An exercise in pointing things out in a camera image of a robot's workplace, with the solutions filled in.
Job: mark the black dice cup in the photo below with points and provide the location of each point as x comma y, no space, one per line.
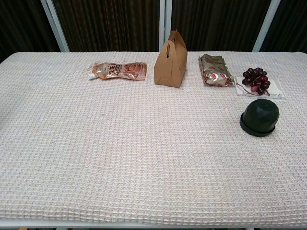
260,115

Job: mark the clear white acrylic tray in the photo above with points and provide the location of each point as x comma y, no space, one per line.
275,88

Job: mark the brown kraft paper gable box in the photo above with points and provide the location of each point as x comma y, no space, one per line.
168,69

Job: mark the dark brown ribbed backdrop panel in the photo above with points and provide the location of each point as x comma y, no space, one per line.
19,24
216,24
292,24
108,24

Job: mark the gold foil snack packet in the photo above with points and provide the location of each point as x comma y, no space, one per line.
214,69

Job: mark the beige waffle-weave tablecloth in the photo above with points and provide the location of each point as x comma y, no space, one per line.
144,143

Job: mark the orange spouted drink pouch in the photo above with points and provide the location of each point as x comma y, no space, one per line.
124,70

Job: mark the dark purple grape bunch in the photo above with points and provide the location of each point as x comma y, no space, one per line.
254,76

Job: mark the white table frame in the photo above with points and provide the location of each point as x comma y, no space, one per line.
153,226

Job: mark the white metal frame post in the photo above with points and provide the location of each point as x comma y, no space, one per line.
267,24
55,26
165,19

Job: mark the black round dice tray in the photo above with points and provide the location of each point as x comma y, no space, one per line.
249,133

